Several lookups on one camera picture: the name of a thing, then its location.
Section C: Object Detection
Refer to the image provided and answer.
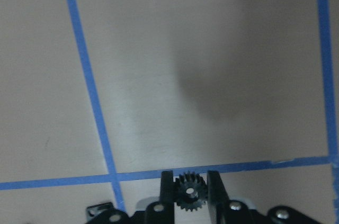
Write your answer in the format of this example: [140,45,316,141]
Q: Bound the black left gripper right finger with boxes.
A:
[207,171,228,224]

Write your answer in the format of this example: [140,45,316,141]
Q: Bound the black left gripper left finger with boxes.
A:
[159,171,175,224]

